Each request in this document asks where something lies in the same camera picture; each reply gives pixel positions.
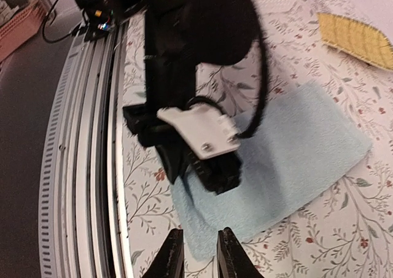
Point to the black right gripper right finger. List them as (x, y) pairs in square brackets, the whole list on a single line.
[(232, 260)]

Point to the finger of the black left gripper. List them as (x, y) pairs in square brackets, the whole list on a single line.
[(176, 160)]

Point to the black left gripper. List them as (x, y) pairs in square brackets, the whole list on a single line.
[(180, 35)]

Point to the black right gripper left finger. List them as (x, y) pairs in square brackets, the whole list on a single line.
[(169, 261)]

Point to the light blue towel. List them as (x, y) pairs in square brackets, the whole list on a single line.
[(303, 146)]

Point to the woven bamboo tray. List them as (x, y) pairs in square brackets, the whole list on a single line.
[(357, 39)]

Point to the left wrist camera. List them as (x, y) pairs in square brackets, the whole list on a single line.
[(210, 144)]

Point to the aluminium front rail frame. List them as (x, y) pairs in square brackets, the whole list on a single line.
[(82, 226)]

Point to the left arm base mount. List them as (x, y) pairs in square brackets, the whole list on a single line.
[(98, 17)]

